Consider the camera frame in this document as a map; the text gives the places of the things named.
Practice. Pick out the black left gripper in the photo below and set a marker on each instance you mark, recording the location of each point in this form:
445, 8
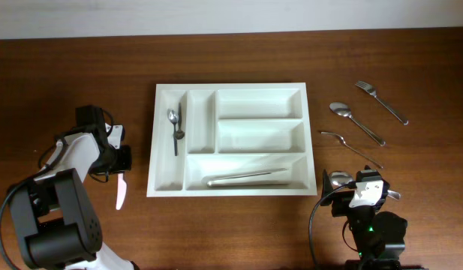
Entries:
107, 176

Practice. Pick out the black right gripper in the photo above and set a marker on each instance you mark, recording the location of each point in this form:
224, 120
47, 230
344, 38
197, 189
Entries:
341, 199

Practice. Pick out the pink plastic knife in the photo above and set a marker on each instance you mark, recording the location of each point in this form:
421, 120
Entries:
121, 190

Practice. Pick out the thin steel fork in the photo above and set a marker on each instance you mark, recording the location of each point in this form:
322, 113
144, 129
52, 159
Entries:
344, 143

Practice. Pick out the small steel teaspoon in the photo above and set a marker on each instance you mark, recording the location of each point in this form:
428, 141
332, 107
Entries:
173, 118

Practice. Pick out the steel spoon under right arm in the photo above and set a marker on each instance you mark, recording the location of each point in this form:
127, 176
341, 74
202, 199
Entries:
339, 178

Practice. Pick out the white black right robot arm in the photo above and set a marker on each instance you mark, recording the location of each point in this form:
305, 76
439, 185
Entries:
378, 235

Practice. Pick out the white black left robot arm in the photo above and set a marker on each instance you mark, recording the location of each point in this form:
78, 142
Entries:
55, 223

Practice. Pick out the large steel spoon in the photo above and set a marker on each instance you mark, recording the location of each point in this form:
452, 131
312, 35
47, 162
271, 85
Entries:
344, 110

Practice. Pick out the steel tongs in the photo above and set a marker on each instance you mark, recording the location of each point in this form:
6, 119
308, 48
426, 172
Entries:
246, 179

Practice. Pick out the white plastic cutlery tray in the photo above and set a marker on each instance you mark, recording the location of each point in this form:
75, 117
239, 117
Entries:
227, 129

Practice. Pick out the steel fork with thick handle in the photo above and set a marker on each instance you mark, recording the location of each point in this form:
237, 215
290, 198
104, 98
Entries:
371, 90

